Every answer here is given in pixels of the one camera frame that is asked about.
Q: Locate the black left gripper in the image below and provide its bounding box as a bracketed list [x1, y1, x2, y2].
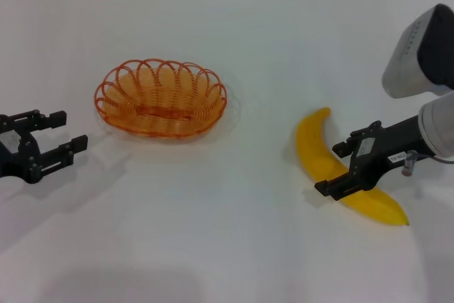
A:
[0, 109, 89, 185]

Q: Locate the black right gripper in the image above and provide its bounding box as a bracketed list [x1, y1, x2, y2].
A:
[314, 114, 427, 202]

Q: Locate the yellow banana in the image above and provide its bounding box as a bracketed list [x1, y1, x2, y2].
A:
[295, 106, 410, 227]

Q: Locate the orange wire basket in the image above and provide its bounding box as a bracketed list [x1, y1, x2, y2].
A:
[94, 57, 228, 139]

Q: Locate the thin dark cable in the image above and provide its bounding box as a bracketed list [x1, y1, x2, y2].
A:
[414, 153, 454, 166]

